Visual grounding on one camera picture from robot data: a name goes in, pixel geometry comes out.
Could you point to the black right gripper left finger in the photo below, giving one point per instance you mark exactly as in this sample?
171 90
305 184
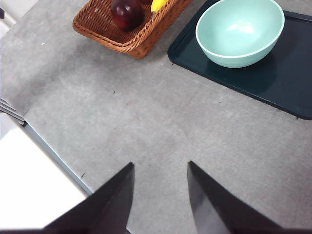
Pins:
107 209

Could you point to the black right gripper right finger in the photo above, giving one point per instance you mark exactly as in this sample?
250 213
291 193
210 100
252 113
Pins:
219 209

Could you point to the teal ribbed bowl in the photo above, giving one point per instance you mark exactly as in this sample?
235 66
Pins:
239 31

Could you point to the dark red plum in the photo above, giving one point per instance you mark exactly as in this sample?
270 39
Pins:
126 14

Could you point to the grey stacked metal strips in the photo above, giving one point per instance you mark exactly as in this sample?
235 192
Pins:
12 112

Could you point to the dark rectangular tray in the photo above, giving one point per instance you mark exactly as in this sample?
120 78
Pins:
280 83

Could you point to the brown wicker basket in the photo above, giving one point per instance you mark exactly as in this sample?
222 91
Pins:
136 44

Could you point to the yellow banana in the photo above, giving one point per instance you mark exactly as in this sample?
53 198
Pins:
158 5

